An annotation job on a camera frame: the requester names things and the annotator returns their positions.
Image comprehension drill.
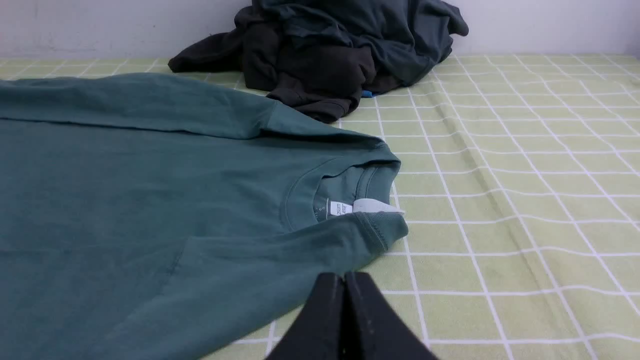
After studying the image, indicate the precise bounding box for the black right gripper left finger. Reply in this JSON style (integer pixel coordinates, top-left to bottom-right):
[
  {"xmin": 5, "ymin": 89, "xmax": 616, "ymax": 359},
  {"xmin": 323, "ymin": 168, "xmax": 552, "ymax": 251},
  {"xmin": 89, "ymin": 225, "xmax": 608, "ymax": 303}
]
[{"xmin": 266, "ymin": 273, "xmax": 345, "ymax": 360}]

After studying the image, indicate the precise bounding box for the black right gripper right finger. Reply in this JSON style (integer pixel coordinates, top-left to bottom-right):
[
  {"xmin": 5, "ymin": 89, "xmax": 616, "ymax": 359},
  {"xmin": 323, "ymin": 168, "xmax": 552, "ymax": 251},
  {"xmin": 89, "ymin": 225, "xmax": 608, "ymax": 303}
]
[{"xmin": 345, "ymin": 272, "xmax": 437, "ymax": 360}]

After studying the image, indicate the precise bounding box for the green long sleeve shirt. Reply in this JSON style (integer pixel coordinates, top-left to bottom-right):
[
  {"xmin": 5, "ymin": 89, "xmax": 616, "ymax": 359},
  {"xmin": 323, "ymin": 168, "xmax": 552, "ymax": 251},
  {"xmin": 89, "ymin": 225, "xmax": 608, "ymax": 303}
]
[{"xmin": 0, "ymin": 73, "xmax": 409, "ymax": 360}]

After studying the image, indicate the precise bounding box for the dark grey shirt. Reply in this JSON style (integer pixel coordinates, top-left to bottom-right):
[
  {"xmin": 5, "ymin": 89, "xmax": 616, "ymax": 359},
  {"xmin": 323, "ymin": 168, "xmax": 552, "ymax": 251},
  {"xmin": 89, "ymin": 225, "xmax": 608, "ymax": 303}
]
[{"xmin": 253, "ymin": 0, "xmax": 470, "ymax": 87}]

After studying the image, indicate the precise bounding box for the green checkered tablecloth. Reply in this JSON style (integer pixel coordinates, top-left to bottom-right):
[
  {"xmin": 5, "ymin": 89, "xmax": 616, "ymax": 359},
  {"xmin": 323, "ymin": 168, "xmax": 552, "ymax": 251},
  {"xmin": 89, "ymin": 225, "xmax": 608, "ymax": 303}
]
[{"xmin": 1, "ymin": 55, "xmax": 639, "ymax": 360}]

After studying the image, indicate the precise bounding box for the black crumpled garment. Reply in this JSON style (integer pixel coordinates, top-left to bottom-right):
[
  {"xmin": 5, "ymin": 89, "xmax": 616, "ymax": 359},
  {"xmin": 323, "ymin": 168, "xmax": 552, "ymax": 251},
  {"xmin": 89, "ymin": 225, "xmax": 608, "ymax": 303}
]
[{"xmin": 167, "ymin": 6, "xmax": 402, "ymax": 124}]

